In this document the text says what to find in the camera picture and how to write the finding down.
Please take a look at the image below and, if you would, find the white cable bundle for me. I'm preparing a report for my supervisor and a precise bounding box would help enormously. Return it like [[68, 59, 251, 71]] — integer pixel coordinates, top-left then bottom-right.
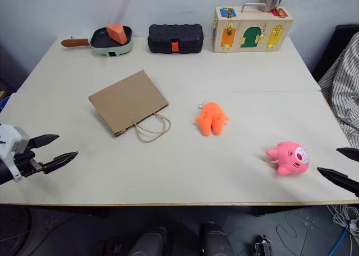
[[326, 204, 359, 241]]

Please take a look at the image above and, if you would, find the blue cable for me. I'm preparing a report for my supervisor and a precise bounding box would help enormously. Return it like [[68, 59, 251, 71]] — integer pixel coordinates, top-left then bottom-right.
[[327, 227, 352, 256]]

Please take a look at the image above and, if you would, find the black metal clamp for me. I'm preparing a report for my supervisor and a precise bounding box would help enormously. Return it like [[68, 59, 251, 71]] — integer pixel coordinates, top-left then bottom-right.
[[254, 234, 273, 256]]

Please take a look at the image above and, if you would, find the wooden lock box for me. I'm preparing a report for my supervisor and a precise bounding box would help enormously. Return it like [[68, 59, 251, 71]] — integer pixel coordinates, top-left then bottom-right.
[[213, 3, 294, 53]]

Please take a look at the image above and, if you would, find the orange plush toy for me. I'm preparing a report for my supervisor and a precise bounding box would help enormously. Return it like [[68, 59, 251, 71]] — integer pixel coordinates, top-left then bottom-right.
[[194, 100, 231, 137]]

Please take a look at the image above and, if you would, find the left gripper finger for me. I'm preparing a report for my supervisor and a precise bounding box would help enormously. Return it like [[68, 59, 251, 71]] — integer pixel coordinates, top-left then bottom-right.
[[42, 151, 79, 175], [29, 134, 61, 150]]

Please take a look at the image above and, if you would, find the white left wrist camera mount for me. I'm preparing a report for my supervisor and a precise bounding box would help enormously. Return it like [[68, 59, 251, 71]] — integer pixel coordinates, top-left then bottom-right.
[[0, 123, 30, 183]]

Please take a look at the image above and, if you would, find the brown paper bag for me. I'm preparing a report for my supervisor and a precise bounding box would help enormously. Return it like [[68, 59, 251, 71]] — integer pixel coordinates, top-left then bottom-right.
[[88, 69, 172, 144]]

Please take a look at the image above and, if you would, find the green frying pan brown handle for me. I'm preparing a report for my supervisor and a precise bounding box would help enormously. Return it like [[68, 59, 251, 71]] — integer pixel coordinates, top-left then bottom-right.
[[61, 26, 135, 57]]

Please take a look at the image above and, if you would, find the orange wedge block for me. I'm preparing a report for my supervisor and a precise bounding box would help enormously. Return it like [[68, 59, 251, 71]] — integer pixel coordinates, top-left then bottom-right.
[[105, 24, 128, 45]]

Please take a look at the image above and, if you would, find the dark rounded shape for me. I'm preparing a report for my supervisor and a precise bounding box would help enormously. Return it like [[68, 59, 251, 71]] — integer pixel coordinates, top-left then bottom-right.
[[128, 226, 169, 256], [200, 222, 235, 256]]

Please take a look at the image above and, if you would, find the striped cloth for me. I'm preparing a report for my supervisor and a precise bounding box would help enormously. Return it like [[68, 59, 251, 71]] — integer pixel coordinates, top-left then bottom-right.
[[319, 31, 359, 151]]

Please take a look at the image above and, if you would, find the black plastic tool case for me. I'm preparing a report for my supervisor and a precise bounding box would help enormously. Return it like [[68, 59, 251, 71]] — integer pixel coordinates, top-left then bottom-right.
[[148, 23, 205, 55]]

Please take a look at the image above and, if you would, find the blue bucket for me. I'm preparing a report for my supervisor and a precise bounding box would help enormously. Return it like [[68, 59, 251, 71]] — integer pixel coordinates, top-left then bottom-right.
[[0, 95, 11, 113]]

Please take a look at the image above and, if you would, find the black chair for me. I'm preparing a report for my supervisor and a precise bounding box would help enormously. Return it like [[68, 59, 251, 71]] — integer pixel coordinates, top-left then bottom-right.
[[311, 24, 359, 83]]

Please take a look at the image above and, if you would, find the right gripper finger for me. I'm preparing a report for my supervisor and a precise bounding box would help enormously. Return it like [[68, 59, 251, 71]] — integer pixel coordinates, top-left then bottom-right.
[[316, 166, 359, 198], [336, 147, 359, 162]]

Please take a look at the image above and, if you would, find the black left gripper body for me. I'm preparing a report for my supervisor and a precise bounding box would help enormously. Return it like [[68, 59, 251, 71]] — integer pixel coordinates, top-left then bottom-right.
[[13, 145, 45, 179]]

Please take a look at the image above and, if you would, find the pink pig plush toy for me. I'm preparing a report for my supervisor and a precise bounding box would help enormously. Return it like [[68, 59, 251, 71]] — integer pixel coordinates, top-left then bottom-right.
[[265, 140, 311, 176]]

